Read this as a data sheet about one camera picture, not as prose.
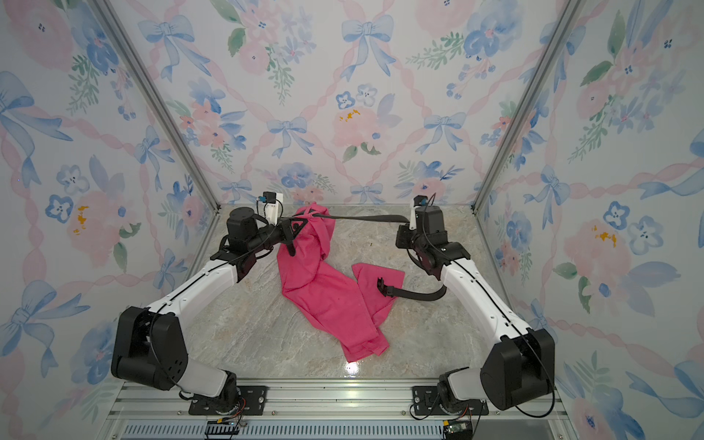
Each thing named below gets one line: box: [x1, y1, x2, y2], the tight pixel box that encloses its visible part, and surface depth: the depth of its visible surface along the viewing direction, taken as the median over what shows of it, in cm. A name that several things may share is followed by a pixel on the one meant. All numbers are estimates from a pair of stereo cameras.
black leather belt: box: [293, 212, 448, 302], surface depth 95 cm
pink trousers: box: [277, 203, 406, 363], surface depth 91 cm
